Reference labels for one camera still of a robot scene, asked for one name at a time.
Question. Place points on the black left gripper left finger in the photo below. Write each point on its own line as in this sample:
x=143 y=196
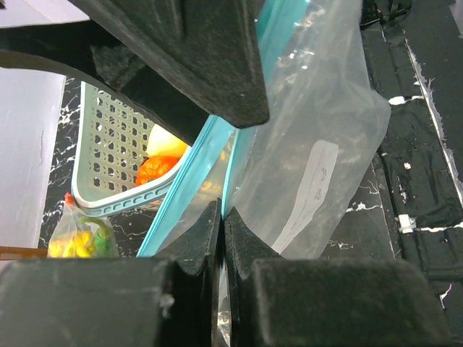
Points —
x=166 y=300

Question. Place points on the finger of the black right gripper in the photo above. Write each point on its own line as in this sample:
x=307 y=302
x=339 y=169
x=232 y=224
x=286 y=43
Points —
x=177 y=62

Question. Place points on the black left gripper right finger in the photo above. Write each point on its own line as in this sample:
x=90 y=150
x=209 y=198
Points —
x=333 y=303

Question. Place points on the yellow pear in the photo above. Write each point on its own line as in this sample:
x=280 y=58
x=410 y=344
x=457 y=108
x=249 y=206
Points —
x=163 y=143

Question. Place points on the yellow bananas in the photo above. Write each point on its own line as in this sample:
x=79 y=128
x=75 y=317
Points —
x=71 y=245

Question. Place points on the orange carrot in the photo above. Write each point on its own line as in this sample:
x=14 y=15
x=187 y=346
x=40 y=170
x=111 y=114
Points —
x=154 y=168

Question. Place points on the clear zip bag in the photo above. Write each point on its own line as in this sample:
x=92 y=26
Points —
x=74 y=219
x=252 y=209

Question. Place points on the teal plastic basket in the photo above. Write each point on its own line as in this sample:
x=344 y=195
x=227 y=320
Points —
x=111 y=148

